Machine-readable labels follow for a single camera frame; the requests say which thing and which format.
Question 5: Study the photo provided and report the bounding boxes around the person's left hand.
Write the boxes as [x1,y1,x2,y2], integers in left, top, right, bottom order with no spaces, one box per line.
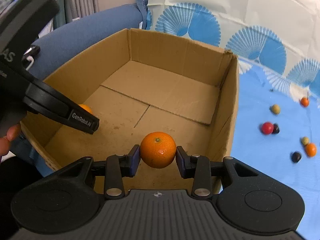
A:
[0,124,21,157]

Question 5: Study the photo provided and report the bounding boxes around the dark purple fruit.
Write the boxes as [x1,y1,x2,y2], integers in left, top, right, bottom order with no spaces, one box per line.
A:
[291,151,302,163]
[272,123,280,134]

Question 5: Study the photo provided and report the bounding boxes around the beige round fruit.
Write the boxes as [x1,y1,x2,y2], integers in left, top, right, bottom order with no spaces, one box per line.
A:
[300,137,310,146]
[270,104,281,115]

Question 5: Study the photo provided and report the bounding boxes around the red round fruit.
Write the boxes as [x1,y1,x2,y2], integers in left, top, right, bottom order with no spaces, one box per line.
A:
[261,122,274,135]

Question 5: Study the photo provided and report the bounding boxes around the blue fan-patterned bed sheet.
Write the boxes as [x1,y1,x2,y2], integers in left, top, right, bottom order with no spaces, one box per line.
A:
[136,0,319,239]

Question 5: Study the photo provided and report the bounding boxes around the small orange mandarin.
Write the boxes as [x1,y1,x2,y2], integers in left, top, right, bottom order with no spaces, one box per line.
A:
[304,142,317,157]

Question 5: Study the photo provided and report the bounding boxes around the small orange with stem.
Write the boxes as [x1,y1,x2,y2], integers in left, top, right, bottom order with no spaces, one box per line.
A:
[300,93,310,107]

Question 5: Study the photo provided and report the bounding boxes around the blue sofa armrest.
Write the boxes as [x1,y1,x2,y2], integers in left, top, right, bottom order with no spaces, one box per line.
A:
[29,4,143,80]

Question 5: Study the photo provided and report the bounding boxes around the large orange mandarin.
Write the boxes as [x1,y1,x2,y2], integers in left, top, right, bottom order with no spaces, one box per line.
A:
[140,132,176,168]

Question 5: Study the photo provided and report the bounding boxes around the brown cardboard box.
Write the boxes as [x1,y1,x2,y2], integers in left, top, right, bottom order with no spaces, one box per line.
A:
[22,29,239,170]

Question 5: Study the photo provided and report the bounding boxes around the orange mandarin in box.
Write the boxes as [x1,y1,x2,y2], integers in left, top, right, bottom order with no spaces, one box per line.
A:
[79,104,93,114]

